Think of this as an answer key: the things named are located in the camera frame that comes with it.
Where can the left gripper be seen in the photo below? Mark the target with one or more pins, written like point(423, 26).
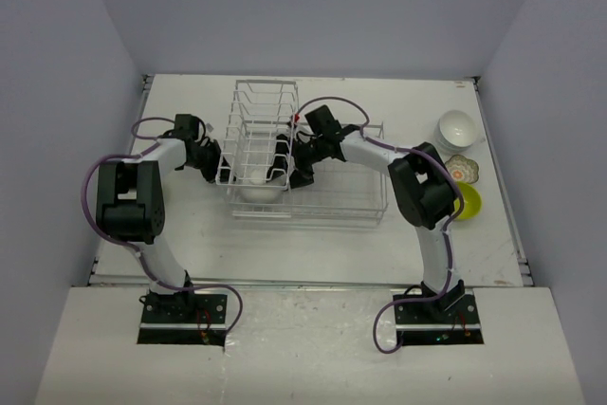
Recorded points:
point(211, 175)

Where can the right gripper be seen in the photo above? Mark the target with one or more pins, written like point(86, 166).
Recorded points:
point(300, 177)

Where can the white bowl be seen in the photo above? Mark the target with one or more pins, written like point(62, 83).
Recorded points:
point(457, 128)
point(255, 189)
point(443, 146)

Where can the patterned flower-shaped bowl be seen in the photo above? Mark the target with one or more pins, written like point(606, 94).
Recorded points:
point(463, 169)

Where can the lime green bowl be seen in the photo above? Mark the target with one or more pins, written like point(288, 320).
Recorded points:
point(472, 201)

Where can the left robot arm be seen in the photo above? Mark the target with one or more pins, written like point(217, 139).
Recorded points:
point(130, 212)

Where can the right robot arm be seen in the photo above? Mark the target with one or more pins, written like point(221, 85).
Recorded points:
point(425, 193)

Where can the white wire dish rack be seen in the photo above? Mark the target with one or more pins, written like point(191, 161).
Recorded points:
point(342, 193)

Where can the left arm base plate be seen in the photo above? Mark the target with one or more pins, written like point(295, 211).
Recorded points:
point(183, 319)

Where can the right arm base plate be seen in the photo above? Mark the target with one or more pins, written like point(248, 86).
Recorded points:
point(458, 325)

